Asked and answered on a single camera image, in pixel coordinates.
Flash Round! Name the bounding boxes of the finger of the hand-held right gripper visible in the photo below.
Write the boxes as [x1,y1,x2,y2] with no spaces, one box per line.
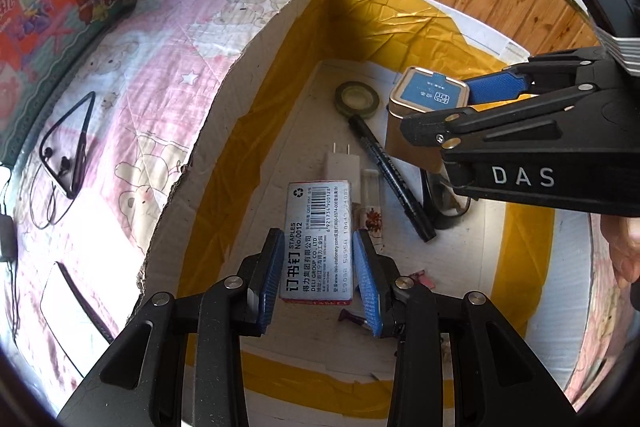
[467,47,608,108]
[400,88,608,150]

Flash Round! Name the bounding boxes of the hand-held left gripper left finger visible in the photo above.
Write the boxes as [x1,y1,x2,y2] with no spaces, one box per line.
[57,228,286,427]

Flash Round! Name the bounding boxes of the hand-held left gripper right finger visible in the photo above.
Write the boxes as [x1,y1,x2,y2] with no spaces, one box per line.
[352,231,573,427]

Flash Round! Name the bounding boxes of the red white staples box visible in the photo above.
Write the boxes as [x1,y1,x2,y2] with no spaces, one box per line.
[280,179,357,305]

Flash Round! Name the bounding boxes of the gold tin with blue label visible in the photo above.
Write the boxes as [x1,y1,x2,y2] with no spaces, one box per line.
[385,67,471,172]

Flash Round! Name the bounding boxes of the small white tube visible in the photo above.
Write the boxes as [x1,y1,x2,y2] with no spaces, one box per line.
[356,172,385,253]

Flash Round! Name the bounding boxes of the black framed glasses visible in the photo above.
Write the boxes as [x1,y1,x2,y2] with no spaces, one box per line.
[420,167,473,230]

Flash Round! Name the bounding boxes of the black marker pen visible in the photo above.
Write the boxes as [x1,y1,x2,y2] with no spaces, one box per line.
[348,116,437,243]

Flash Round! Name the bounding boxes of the white charger plug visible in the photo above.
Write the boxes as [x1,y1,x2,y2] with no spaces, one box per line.
[322,143,362,202]

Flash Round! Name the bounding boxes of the cardboard box with yellow tape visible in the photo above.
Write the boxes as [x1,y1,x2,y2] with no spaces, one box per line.
[135,0,601,427]

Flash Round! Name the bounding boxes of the green tape roll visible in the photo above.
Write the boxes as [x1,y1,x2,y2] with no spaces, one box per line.
[334,82,381,118]

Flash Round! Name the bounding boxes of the person's right hand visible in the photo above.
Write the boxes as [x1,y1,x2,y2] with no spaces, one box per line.
[600,214,640,288]

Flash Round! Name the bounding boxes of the black neckband earphones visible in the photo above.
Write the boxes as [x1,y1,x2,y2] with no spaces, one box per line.
[39,92,96,200]

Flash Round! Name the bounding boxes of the pink printed blanket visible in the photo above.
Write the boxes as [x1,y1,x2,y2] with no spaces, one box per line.
[0,0,640,413]

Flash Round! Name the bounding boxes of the black power adapter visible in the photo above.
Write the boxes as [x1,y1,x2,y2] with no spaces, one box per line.
[0,214,18,260]

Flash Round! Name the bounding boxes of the black cable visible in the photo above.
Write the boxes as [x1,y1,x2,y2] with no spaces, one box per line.
[0,167,56,333]

